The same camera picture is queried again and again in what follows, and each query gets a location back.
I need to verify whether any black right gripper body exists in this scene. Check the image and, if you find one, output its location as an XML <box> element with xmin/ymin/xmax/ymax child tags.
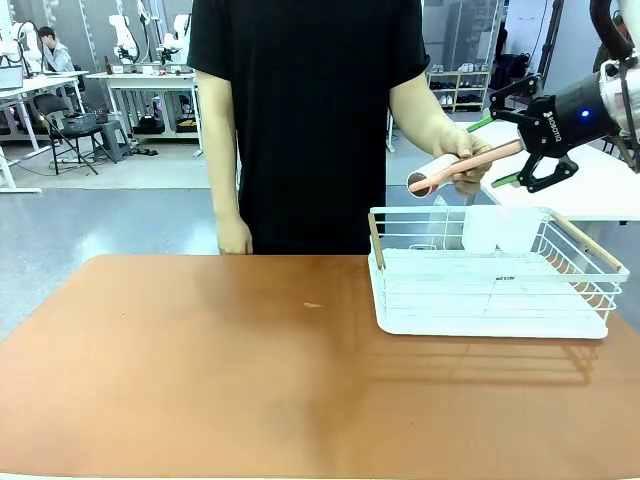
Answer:
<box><xmin>518</xmin><ymin>73</ymin><xmax>623</xmax><ymax>158</ymax></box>

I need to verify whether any pink lint roller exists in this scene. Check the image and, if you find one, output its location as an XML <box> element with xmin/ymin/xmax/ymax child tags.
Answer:
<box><xmin>406</xmin><ymin>139</ymin><xmax>525</xmax><ymax>199</ymax></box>

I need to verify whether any person's left forearm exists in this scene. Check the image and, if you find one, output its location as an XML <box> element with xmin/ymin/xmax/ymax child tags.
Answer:
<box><xmin>388</xmin><ymin>72</ymin><xmax>454</xmax><ymax>157</ymax></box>

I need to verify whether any person's right forearm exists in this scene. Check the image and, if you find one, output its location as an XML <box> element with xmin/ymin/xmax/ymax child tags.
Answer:
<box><xmin>194</xmin><ymin>68</ymin><xmax>242</xmax><ymax>221</ymax></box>

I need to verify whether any person's left hand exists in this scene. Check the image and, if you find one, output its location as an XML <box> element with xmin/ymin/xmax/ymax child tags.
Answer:
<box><xmin>432</xmin><ymin>125</ymin><xmax>497</xmax><ymax>198</ymax></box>

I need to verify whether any person's right hand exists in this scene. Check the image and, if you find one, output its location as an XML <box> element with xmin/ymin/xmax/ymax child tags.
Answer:
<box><xmin>216</xmin><ymin>213</ymin><xmax>255</xmax><ymax>257</ymax></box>

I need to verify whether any wooden shoe rack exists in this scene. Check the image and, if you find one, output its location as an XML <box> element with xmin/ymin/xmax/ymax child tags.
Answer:
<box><xmin>426</xmin><ymin>68</ymin><xmax>494</xmax><ymax>114</ymax></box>

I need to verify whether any white side table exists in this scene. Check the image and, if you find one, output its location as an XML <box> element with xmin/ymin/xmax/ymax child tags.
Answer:
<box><xmin>453</xmin><ymin>121</ymin><xmax>640</xmax><ymax>224</ymax></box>

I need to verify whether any white plastic cutlery holder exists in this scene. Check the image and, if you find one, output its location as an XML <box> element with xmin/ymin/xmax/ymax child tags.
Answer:
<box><xmin>460</xmin><ymin>206</ymin><xmax>545</xmax><ymax>255</ymax></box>

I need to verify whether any person's black t-shirt torso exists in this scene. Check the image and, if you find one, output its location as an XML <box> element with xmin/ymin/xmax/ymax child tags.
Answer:
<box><xmin>186</xmin><ymin>0</ymin><xmax>432</xmax><ymax>257</ymax></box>

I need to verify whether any white background workbench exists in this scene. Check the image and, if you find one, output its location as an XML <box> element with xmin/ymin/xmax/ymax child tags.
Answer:
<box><xmin>85</xmin><ymin>71</ymin><xmax>205</xmax><ymax>157</ymax></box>

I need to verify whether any grey plastic stool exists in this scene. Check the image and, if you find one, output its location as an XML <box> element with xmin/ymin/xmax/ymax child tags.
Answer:
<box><xmin>91</xmin><ymin>119</ymin><xmax>133</xmax><ymax>165</ymax></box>

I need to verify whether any black folding chair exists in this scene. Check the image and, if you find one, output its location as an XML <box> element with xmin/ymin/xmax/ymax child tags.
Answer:
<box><xmin>32</xmin><ymin>93</ymin><xmax>100</xmax><ymax>177</ymax></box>

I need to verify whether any seated background person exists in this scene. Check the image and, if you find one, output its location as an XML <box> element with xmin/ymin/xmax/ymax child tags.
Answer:
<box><xmin>37</xmin><ymin>25</ymin><xmax>77</xmax><ymax>74</ymax></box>

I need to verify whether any white background desk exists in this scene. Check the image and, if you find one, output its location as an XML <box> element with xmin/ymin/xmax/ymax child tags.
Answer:
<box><xmin>0</xmin><ymin>71</ymin><xmax>90</xmax><ymax>195</ymax></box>

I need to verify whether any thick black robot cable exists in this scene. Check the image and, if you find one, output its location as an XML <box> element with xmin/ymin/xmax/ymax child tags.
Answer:
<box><xmin>588</xmin><ymin>0</ymin><xmax>637</xmax><ymax>64</ymax></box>

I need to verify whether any white wire dish rack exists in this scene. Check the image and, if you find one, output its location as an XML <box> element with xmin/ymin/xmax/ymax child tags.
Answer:
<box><xmin>367</xmin><ymin>205</ymin><xmax>631</xmax><ymax>342</ymax></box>

